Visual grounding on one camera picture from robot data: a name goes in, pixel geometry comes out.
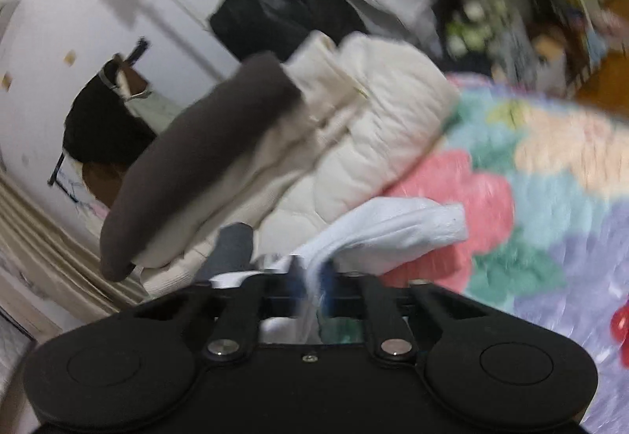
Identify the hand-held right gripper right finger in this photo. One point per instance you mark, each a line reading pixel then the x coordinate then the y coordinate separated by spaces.
pixel 328 289

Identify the colourful floral blanket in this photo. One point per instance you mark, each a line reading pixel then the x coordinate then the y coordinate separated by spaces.
pixel 550 198

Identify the white cloth garment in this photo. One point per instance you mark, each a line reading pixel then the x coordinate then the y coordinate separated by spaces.
pixel 393 232

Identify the cream quilted jacket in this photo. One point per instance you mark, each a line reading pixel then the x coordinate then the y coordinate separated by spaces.
pixel 373 129

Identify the dark grey garment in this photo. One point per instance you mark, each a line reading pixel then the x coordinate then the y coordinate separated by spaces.
pixel 196 159

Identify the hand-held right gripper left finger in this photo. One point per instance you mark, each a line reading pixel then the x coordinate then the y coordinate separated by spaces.
pixel 291 290

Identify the beige striped bedding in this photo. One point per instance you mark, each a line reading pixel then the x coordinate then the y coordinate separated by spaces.
pixel 44 242

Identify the black jacket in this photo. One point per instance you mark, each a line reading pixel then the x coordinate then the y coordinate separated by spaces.
pixel 280 6

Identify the cluttered shelf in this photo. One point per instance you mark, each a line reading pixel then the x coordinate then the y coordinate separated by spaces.
pixel 526 16

